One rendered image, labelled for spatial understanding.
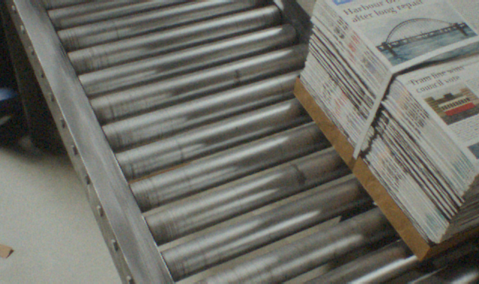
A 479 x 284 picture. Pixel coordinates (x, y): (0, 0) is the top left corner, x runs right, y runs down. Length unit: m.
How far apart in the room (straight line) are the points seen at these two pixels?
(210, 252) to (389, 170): 0.29
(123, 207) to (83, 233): 0.93
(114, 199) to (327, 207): 0.33
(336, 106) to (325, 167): 0.10
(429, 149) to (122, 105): 0.52
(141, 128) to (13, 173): 1.03
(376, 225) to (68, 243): 1.08
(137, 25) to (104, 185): 0.40
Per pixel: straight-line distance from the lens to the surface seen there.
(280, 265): 0.88
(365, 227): 0.95
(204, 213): 0.91
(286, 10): 1.28
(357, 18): 0.91
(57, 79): 1.09
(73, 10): 1.24
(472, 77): 0.88
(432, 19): 0.96
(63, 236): 1.83
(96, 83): 1.09
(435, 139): 0.81
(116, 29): 1.20
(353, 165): 0.98
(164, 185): 0.93
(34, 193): 1.93
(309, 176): 0.98
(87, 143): 0.99
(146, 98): 1.06
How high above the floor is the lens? 1.56
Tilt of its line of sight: 50 degrees down
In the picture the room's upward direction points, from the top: 10 degrees clockwise
